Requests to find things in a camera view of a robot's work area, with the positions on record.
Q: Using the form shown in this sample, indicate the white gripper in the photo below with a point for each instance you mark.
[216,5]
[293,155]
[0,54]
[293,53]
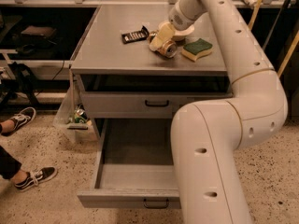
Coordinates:
[181,20]

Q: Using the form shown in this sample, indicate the green yellow sponge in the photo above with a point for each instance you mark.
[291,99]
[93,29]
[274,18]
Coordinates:
[197,49]

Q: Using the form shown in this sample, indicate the grey drawer cabinet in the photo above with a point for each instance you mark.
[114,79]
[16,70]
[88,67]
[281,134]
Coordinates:
[105,64]

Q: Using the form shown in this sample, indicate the black white sneaker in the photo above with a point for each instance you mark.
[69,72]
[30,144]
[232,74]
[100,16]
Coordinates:
[37,177]
[19,120]

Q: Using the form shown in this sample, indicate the clear plastic bin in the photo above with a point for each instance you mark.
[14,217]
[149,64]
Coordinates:
[72,121]

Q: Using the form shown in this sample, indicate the person's black trouser leg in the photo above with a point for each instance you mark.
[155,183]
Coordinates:
[8,165]

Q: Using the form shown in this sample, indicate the closed grey top drawer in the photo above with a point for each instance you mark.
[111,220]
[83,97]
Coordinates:
[136,105]

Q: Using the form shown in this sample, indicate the open grey middle drawer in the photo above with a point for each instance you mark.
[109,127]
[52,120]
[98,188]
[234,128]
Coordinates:
[134,166]

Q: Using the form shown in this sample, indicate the white bowl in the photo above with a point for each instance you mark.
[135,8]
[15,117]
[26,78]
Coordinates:
[179,35]

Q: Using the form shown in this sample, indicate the upper black white sneaker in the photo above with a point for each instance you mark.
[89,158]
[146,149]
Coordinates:
[19,120]

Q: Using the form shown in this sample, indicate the wooden easel frame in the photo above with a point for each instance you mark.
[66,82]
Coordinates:
[292,46]

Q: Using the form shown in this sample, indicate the lower black white sneaker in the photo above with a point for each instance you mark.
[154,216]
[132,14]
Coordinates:
[37,177]

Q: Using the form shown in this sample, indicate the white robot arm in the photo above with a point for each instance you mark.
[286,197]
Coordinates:
[205,134]

